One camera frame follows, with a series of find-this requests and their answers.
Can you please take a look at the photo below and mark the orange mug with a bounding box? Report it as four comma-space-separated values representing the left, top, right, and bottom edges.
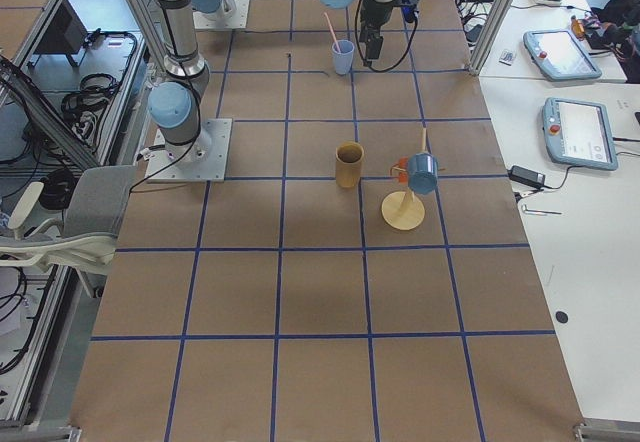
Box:
390, 157, 409, 184

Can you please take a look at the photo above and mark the grey office chair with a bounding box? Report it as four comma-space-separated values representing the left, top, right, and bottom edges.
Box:
1, 165, 136, 298

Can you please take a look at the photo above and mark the lower teach pendant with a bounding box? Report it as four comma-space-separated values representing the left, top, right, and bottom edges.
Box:
541, 97, 619, 171

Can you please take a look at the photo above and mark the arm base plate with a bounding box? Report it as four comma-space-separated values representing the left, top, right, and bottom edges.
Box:
191, 0, 250, 31
145, 118, 233, 183

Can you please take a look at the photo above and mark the upper teach pendant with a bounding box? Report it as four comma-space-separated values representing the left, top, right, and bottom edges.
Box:
523, 30, 602, 81

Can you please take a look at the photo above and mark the light blue cup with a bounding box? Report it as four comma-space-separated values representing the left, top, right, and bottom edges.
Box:
331, 39, 355, 75

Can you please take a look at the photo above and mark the teach pendant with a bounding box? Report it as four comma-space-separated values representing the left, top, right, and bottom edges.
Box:
541, 97, 619, 171
523, 30, 602, 81

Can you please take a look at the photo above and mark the blue mug on stand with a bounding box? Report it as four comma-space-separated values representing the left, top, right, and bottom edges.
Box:
406, 152, 438, 195

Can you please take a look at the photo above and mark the black power adapter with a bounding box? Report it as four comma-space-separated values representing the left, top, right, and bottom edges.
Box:
508, 165, 545, 189

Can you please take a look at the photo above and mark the aluminium frame post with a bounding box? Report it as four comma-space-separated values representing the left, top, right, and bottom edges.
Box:
468, 0, 513, 76

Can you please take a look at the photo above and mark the bamboo cylinder holder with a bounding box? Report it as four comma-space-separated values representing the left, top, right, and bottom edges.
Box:
335, 141, 364, 188

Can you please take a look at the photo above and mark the pink chopstick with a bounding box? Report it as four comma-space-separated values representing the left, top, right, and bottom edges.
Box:
323, 11, 342, 54

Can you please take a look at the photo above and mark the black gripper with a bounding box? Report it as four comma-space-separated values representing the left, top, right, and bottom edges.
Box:
358, 0, 388, 67

